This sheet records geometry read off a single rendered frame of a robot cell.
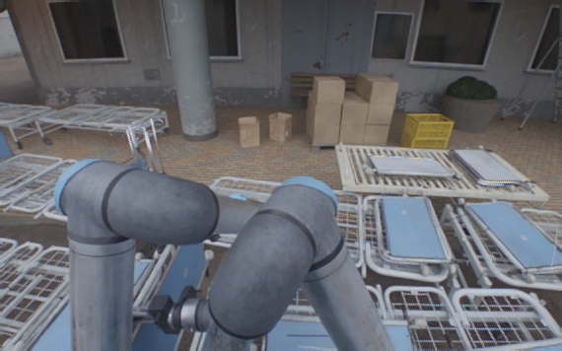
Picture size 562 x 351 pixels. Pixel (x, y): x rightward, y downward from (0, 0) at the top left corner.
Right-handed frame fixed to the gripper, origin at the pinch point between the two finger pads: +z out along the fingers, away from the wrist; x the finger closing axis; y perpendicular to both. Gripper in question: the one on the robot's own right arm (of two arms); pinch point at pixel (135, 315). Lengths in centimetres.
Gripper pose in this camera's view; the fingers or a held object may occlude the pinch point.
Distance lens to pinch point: 101.0
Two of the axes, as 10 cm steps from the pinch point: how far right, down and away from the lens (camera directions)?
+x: 1.6, 8.6, 4.9
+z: -9.8, 1.1, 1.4
